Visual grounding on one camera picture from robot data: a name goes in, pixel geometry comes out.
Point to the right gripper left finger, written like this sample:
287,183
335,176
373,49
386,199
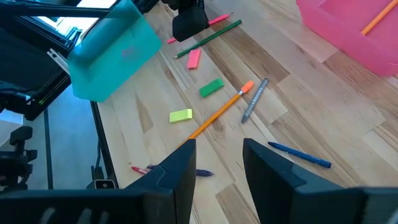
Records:
171,193

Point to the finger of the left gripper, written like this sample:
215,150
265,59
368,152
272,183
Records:
190,24

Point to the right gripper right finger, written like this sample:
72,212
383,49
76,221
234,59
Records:
283,196

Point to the green pencil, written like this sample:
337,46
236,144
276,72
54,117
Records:
208,39

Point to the pink pencil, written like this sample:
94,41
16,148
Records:
219,19

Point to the red pen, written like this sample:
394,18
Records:
139,170

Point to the green eraser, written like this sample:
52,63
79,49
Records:
211,87

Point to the orange pencil orange eraser cap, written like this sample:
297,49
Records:
217,113

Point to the pink eraser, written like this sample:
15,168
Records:
194,58

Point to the purple pen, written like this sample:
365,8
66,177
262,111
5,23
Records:
203,172

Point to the blue pen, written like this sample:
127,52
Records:
300,154

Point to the yellow-green eraser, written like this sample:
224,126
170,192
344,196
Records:
181,115

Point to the translucent green plastic bin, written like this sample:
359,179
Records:
118,68

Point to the translucent pink plastic bin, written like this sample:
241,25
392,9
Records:
342,37

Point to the black stand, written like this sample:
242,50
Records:
18,161

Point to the dark office desk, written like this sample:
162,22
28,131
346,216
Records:
25,62

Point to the plain orange pencil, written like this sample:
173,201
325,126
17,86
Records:
379,17

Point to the small silver camera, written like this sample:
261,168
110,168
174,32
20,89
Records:
104,184

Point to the black aluminium table frame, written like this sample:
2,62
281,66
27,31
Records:
104,146

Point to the black diagonal frame strut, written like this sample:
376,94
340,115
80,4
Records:
46,10

